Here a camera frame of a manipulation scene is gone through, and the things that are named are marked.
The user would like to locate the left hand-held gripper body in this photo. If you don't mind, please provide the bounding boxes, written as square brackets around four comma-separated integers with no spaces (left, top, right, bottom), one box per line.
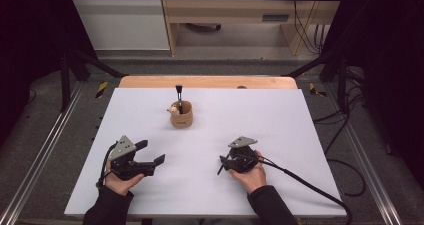
[108,135,157,182]

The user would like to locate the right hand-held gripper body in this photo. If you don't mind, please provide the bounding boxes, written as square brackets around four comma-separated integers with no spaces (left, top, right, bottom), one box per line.
[228,136,262,174]

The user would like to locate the thin black brush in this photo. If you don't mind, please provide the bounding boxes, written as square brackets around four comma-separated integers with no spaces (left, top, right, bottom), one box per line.
[217,153,231,176]

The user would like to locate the brown cup with animal figure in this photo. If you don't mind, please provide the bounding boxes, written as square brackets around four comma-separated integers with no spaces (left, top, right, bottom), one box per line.
[166,100,194,129]

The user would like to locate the black handled makeup brush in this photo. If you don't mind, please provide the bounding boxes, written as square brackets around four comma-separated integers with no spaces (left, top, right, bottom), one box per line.
[175,84,184,114]

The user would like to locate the person's left hand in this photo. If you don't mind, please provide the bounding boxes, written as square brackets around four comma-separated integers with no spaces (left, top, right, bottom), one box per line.
[104,160,146,197]

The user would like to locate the person's right hand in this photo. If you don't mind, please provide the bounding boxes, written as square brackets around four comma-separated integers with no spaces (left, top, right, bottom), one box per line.
[229,150,268,195]

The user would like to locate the white table sheet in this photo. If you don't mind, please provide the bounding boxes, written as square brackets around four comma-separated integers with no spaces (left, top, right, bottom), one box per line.
[63,87,348,218]

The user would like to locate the black metal stand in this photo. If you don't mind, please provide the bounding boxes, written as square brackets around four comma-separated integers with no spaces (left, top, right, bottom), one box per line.
[283,48,349,114]
[59,48,129,113]

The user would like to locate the white cabinet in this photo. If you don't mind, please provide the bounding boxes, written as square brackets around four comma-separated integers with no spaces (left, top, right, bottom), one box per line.
[66,0,171,51]

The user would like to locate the dark curtain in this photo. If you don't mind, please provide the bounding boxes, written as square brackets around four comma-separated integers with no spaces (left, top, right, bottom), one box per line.
[321,0,424,179]
[0,0,98,146]

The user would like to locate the grey desk label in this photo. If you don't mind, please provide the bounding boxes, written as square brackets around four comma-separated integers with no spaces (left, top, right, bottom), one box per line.
[261,14,290,23]

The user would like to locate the light wooden desk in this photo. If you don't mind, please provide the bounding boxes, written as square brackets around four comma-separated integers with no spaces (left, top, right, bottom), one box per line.
[159,0,348,57]

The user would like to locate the left hand-held gripper cable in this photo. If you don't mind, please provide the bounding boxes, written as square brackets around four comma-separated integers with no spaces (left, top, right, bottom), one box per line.
[95,144,118,190]

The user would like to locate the hand-held gripper cable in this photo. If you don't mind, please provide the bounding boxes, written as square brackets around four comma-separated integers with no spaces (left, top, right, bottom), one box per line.
[95,144,118,190]
[256,156,353,225]

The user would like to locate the right hand-held gripper cable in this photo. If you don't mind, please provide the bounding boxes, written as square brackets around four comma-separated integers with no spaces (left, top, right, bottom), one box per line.
[256,156,353,225]

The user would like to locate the aluminium floor rail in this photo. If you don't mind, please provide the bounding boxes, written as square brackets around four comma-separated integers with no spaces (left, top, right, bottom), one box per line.
[0,81,86,225]
[324,84,404,225]

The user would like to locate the black looped floor cable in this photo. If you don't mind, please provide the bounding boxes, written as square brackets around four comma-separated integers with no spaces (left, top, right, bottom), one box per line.
[313,111,367,198]

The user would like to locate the black hanging desk cables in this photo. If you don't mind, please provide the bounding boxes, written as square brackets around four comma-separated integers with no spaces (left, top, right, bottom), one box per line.
[289,0,326,56]

